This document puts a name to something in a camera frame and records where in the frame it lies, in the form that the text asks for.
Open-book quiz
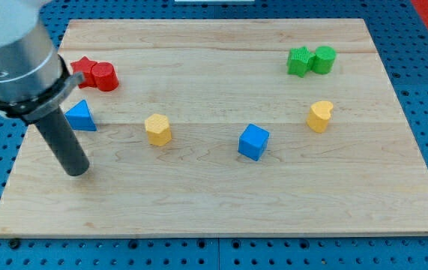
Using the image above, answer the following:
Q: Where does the blue triangle block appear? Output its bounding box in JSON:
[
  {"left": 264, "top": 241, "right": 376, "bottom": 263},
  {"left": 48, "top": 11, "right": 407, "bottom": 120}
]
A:
[{"left": 64, "top": 100, "right": 97, "bottom": 131}]

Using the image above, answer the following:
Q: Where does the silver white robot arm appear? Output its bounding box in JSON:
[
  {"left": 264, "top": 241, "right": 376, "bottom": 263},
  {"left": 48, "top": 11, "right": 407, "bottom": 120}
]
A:
[{"left": 0, "top": 0, "right": 84, "bottom": 123}]

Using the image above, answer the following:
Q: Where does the yellow hexagon block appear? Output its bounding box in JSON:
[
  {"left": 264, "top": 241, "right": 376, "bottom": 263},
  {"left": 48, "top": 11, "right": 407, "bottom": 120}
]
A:
[{"left": 145, "top": 113, "right": 172, "bottom": 146}]

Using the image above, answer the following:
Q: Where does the wooden board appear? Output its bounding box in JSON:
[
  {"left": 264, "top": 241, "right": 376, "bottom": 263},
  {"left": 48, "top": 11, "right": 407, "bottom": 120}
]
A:
[{"left": 0, "top": 19, "right": 428, "bottom": 239}]

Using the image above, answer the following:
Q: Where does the blue cube block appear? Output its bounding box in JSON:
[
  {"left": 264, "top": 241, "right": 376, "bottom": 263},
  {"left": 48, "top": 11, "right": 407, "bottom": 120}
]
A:
[{"left": 238, "top": 124, "right": 270, "bottom": 161}]

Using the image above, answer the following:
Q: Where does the yellow heart block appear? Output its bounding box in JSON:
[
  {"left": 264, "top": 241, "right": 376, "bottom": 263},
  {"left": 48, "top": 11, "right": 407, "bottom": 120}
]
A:
[{"left": 306, "top": 100, "right": 334, "bottom": 134}]

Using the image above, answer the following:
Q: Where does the green star block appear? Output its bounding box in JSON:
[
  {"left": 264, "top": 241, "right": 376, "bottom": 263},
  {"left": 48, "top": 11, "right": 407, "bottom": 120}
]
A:
[{"left": 286, "top": 46, "right": 315, "bottom": 77}]

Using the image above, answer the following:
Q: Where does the red cylinder block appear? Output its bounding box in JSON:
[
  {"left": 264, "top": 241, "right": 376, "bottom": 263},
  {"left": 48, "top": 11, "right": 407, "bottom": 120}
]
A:
[{"left": 91, "top": 62, "right": 119, "bottom": 92}]

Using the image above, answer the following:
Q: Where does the green cylinder block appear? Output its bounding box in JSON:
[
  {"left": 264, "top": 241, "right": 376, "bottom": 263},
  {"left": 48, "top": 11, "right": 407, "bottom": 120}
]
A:
[{"left": 311, "top": 46, "right": 337, "bottom": 74}]

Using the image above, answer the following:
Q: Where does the red star block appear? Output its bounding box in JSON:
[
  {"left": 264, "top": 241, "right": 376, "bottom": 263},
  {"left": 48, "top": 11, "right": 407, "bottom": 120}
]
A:
[{"left": 70, "top": 55, "right": 97, "bottom": 89}]

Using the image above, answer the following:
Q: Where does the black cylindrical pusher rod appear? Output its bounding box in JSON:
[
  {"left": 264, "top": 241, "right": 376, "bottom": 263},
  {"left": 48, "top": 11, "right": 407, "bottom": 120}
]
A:
[{"left": 34, "top": 107, "right": 90, "bottom": 176}]

